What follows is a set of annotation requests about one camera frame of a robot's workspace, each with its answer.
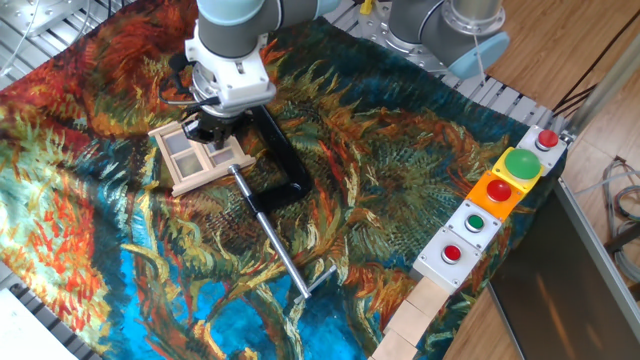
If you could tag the sunflower painting tablecloth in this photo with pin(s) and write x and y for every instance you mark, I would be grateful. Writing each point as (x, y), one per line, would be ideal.
(375, 150)

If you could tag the grey box green button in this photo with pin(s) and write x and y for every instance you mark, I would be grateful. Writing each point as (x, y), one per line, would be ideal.
(474, 222)

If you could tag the light wooden block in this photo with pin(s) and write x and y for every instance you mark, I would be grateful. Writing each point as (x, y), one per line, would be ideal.
(407, 324)
(427, 297)
(394, 347)

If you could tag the black C-clamp with silver screw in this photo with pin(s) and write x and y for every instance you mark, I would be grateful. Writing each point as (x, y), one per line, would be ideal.
(280, 240)

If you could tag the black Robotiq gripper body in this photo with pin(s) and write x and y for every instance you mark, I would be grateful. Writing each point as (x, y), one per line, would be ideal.
(222, 124)

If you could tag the large grey box red button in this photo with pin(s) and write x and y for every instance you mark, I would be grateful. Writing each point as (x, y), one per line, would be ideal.
(435, 267)

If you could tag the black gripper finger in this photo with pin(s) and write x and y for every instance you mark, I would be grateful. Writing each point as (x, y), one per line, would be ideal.
(195, 132)
(224, 140)

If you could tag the aluminium mounting plate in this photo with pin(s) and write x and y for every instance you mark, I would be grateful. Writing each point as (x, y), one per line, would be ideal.
(45, 12)

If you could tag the small grey box red button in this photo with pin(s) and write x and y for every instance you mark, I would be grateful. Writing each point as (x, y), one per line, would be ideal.
(547, 139)

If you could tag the yellow clip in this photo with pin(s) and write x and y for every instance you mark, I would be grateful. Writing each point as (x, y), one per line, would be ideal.
(366, 6)

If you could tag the orange box red button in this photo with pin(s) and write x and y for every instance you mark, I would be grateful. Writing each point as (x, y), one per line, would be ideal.
(498, 191)

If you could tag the dark panel with aluminium frame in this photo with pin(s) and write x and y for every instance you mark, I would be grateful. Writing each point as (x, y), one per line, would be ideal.
(550, 280)

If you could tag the aluminium profile post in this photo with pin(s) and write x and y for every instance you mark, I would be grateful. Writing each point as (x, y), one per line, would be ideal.
(605, 85)

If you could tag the white paper sheet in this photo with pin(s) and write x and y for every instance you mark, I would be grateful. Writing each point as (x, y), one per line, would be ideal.
(25, 330)

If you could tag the small wooden sliding window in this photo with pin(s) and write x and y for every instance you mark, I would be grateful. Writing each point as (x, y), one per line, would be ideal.
(182, 167)

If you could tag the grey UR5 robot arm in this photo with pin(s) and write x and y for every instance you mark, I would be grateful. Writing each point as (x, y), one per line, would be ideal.
(230, 30)

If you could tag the yellow box green dome button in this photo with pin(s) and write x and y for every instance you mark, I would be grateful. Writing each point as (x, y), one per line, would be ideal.
(522, 164)

